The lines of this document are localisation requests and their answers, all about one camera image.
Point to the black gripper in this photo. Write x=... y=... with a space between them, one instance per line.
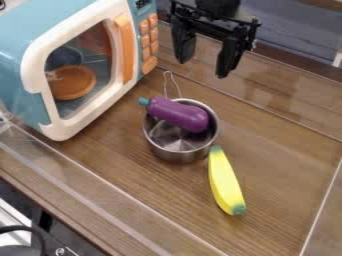
x=217 y=19

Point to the silver metal pot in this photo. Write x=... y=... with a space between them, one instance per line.
x=172 y=143

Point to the yellow toy banana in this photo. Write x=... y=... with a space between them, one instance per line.
x=223 y=183

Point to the purple toy eggplant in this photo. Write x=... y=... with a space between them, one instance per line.
x=184 y=116

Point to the blue toy microwave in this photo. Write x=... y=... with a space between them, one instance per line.
x=108 y=35

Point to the orange plate in microwave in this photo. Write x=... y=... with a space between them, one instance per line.
x=70 y=81

